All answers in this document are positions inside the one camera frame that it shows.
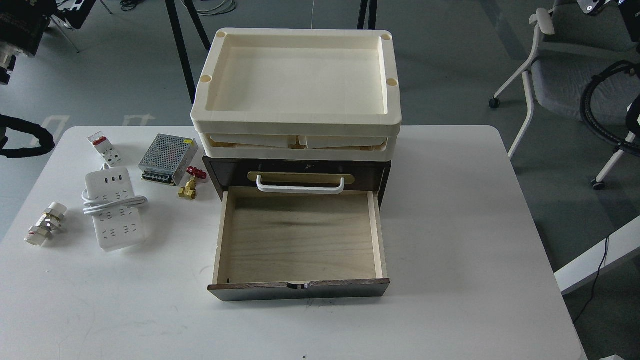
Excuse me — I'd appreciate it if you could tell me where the white power strip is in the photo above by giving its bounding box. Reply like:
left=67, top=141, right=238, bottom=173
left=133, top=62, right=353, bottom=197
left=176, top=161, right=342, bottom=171
left=82, top=166, right=146, bottom=252

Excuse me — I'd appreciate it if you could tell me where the white power strip cable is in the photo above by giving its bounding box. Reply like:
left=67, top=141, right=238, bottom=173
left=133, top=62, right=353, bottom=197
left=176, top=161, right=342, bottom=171
left=81, top=188, right=149, bottom=216

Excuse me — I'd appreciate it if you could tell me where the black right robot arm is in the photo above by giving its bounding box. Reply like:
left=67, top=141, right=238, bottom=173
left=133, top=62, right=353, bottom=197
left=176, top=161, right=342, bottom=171
left=577, top=0, right=640, bottom=157

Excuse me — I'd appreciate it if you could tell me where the dark wooden cabinet body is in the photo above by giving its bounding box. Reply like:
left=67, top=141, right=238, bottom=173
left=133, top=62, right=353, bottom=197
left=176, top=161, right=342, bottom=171
left=202, top=156, right=392, bottom=214

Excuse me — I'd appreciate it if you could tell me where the cream plastic lower tray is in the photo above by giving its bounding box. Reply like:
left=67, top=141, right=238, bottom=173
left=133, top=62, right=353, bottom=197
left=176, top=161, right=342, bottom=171
left=199, top=133, right=397, bottom=162

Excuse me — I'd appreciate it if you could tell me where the cream plastic tray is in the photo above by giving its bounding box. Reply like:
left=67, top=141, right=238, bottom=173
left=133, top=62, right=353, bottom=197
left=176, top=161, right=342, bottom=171
left=199, top=133, right=397, bottom=162
left=190, top=27, right=402, bottom=138

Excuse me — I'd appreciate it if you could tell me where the open wooden drawer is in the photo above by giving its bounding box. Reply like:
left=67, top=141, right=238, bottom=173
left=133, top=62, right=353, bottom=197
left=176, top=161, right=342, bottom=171
left=208, top=187, right=390, bottom=302

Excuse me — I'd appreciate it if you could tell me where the cream plastic tray top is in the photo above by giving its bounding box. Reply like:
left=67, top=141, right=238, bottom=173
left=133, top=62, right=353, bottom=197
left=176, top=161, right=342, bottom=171
left=190, top=27, right=402, bottom=138

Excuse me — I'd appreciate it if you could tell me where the metal mesh power supply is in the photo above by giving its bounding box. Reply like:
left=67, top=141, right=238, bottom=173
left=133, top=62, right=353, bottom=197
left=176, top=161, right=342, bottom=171
left=138, top=133, right=198, bottom=186

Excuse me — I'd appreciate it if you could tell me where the black tripod leg right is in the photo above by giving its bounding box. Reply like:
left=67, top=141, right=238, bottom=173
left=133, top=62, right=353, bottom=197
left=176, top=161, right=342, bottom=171
left=356, top=0, right=378, bottom=30

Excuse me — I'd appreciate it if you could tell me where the black tripod leg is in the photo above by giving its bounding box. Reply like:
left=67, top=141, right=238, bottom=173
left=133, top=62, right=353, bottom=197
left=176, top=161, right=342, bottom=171
left=164, top=0, right=211, bottom=105
left=356, top=0, right=378, bottom=30

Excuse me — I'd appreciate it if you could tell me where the red white circuit breaker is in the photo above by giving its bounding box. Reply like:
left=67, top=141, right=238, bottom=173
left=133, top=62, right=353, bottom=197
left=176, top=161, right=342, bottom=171
left=87, top=131, right=123, bottom=167

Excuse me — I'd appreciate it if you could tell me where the black tripod leg left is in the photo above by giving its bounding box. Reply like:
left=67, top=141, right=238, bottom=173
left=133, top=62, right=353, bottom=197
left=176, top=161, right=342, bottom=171
left=164, top=0, right=211, bottom=105

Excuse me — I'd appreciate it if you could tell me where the grey office chair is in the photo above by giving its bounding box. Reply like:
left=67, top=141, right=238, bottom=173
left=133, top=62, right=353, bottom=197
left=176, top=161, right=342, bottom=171
left=489, top=0, right=639, bottom=190

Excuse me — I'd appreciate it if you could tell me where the white side table edge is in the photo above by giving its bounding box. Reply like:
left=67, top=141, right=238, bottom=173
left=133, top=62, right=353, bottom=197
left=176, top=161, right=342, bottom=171
left=554, top=217, right=640, bottom=295

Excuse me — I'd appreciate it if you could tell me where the black equipment top left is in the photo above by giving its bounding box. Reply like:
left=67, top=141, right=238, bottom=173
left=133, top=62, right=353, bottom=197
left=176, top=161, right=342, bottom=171
left=0, top=0, right=96, bottom=85

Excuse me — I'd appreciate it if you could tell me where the white drawer handle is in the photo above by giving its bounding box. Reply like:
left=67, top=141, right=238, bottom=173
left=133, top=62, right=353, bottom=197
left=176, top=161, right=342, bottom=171
left=256, top=174, right=346, bottom=195

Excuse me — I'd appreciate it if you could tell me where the brass valve red handle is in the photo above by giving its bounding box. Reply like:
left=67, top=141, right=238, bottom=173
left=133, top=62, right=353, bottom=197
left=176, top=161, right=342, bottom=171
left=178, top=166, right=208, bottom=199

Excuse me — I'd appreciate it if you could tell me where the black corrugated cable hose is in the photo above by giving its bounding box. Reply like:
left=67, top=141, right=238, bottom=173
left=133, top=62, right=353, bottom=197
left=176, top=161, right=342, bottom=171
left=580, top=60, right=640, bottom=148

